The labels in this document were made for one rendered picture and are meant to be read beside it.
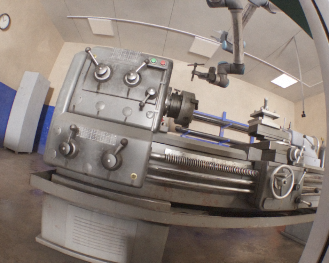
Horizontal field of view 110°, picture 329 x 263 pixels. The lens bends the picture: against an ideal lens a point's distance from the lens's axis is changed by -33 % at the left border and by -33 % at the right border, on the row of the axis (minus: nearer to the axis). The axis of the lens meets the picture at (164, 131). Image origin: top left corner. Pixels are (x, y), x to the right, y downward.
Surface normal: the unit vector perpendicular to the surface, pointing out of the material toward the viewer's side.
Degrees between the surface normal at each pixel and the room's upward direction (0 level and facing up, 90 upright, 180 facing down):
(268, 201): 90
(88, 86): 90
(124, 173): 90
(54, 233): 90
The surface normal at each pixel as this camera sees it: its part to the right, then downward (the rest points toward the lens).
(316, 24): -0.94, -0.23
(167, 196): 0.12, -0.12
